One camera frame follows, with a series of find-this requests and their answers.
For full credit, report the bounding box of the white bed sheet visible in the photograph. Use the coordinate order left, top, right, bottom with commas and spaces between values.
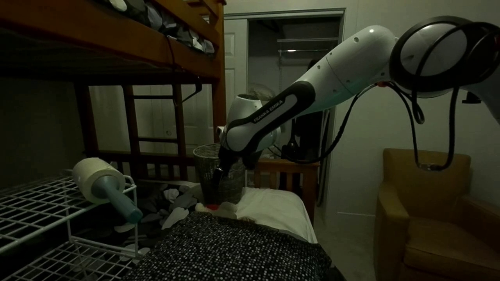
235, 188, 318, 244

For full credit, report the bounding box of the lint roller with teal handle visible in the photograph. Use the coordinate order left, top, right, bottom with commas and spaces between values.
73, 158, 143, 226

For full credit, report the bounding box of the white wire shelf rack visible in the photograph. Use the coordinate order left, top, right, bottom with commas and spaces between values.
0, 177, 141, 281

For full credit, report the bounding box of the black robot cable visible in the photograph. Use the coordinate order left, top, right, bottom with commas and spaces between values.
291, 21, 500, 174

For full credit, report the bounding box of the white closet door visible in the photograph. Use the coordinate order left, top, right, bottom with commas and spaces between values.
226, 19, 249, 108

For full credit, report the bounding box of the grey patterned crumpled cloth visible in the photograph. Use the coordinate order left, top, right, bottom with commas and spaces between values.
138, 182, 204, 235

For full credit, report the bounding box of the small red cup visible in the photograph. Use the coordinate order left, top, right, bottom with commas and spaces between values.
205, 205, 220, 212

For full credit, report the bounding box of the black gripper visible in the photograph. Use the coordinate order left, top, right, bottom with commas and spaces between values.
212, 151, 246, 204

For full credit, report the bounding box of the black white speckled blanket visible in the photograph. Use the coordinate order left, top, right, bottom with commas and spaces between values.
124, 215, 332, 281

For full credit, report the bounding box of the patterned upper bunk bedding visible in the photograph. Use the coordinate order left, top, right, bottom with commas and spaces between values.
102, 0, 216, 55

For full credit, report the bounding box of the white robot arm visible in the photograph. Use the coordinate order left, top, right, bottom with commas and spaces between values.
210, 16, 500, 191

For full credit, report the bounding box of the wooden bunk bed frame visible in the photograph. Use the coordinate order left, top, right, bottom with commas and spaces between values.
0, 0, 321, 221

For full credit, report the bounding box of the mustard yellow armchair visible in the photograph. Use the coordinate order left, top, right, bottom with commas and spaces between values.
374, 149, 500, 281

